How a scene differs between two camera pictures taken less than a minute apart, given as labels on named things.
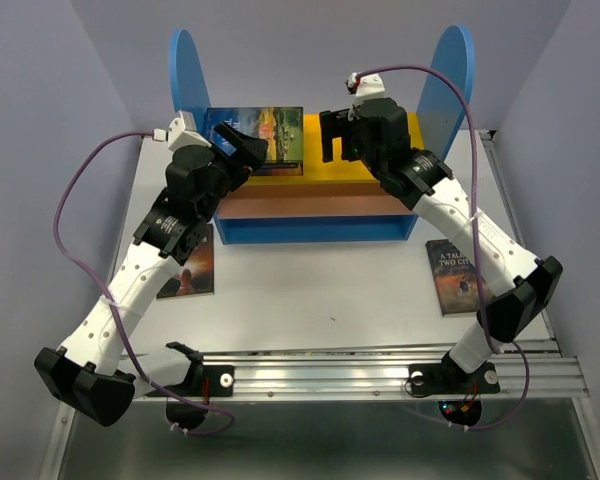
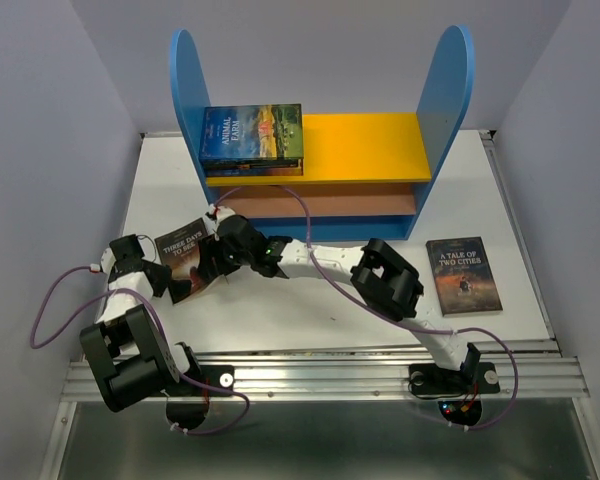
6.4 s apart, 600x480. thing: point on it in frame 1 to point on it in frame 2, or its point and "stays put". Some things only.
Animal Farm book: x=281 y=127 stays put
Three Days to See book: x=196 y=277 stays put
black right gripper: x=338 y=124 to x=209 y=249
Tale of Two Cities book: x=456 y=280 stays put
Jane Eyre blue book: x=278 y=171 stays put
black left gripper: x=251 y=151 to x=164 y=273
